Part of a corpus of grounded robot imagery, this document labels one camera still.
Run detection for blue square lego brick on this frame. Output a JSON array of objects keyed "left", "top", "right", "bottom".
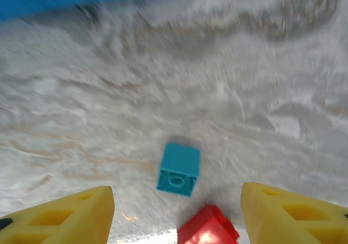
[{"left": 156, "top": 142, "right": 201, "bottom": 198}]

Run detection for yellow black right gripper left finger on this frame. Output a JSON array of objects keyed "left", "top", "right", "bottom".
[{"left": 0, "top": 185, "right": 115, "bottom": 244}]

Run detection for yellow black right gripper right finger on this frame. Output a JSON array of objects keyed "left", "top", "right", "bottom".
[{"left": 241, "top": 182, "right": 348, "bottom": 244}]

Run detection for small red lego brick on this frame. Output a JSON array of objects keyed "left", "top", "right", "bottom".
[{"left": 176, "top": 203, "right": 240, "bottom": 244}]

